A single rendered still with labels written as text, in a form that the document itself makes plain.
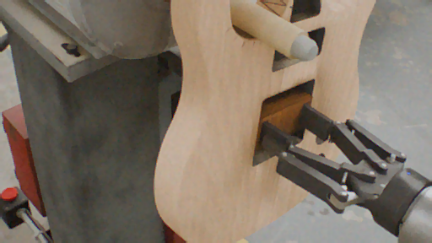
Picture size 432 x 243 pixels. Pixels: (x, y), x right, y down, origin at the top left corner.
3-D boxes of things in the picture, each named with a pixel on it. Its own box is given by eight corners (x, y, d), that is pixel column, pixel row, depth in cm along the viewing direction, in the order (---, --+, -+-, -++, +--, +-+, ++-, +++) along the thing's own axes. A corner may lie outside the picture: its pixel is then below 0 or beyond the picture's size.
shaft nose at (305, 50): (305, 30, 61) (307, 47, 62) (288, 43, 60) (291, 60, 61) (320, 39, 60) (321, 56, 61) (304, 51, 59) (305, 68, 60)
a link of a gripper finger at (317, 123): (330, 122, 75) (333, 121, 76) (289, 96, 79) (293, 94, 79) (324, 142, 77) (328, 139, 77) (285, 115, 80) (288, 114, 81)
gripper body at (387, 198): (386, 251, 64) (325, 207, 69) (424, 219, 70) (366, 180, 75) (407, 201, 60) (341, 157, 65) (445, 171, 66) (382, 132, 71)
